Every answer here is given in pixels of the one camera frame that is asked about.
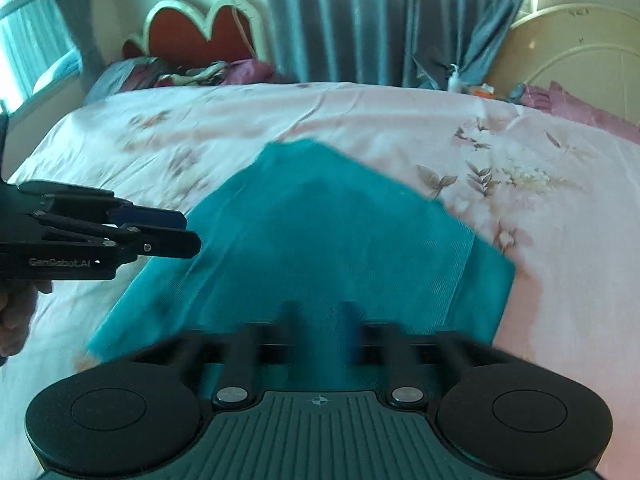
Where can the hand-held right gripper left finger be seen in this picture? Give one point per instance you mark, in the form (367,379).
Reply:
(290,330)

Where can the red heart-shaped headboard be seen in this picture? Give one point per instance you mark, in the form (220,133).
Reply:
(190,40)

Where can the orange small box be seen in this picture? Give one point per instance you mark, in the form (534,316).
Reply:
(482,91)

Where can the purple folded cloth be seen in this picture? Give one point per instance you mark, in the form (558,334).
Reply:
(585,102)

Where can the magenta bedding bundle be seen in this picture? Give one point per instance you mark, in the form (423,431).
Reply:
(247,71)

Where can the white bottle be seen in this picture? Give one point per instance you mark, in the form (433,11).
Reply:
(454,80)

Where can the teal sweatshirt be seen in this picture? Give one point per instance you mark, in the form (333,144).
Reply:
(320,240)

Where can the patterned cloth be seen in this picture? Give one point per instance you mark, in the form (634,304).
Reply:
(190,76)

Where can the cream round table top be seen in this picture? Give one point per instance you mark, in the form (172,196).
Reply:
(580,55)

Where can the person's left hand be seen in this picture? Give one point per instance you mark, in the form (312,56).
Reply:
(17,320)

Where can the pink floral bedsheet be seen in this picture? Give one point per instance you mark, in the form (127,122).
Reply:
(350,115)

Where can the window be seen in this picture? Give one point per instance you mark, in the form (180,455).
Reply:
(35,35)

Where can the grey-blue curtain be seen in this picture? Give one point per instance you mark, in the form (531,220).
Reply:
(380,20)

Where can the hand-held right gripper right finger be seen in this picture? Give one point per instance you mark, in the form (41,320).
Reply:
(349,332)

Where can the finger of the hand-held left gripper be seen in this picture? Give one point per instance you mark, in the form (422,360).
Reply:
(170,245)
(150,218)

